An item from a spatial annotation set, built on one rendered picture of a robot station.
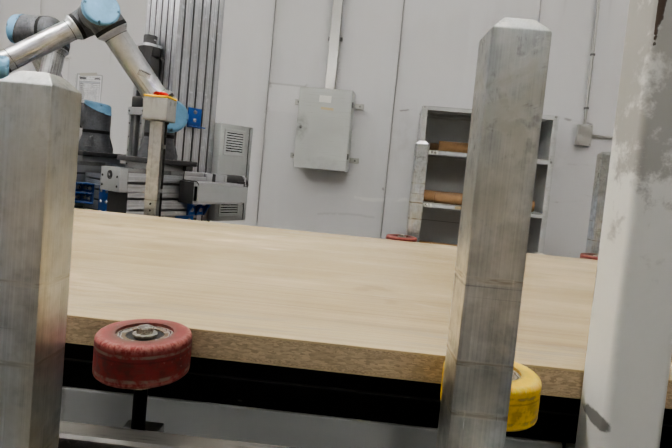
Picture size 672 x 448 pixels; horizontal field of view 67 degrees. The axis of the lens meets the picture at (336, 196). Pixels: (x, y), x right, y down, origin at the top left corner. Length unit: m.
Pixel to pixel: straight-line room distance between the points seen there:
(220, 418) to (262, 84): 3.69
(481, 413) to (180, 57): 2.19
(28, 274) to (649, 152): 0.46
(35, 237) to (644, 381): 0.47
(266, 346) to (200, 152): 2.00
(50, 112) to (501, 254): 0.29
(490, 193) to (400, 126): 3.67
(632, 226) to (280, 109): 3.74
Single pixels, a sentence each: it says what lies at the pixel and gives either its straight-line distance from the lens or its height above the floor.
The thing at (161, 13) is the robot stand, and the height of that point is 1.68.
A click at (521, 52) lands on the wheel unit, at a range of 0.33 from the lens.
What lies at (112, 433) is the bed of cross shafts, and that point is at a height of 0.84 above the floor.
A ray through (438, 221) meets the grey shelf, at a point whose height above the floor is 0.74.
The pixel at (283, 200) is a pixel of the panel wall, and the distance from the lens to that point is 4.07.
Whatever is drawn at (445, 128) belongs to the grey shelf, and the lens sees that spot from 3.98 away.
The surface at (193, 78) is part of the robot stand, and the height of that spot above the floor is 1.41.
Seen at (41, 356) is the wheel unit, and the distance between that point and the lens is 0.40.
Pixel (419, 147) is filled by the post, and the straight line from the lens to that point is 1.41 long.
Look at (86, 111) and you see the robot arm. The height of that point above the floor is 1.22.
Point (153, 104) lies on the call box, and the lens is 1.50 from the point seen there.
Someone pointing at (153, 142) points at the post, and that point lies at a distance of 1.51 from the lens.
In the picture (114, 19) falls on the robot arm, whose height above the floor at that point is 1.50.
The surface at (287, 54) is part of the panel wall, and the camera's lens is 4.17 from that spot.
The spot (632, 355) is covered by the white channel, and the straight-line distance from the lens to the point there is 0.50.
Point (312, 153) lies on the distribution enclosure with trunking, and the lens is 3.79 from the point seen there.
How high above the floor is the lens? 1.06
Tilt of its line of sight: 3 degrees down
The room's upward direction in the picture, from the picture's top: 5 degrees clockwise
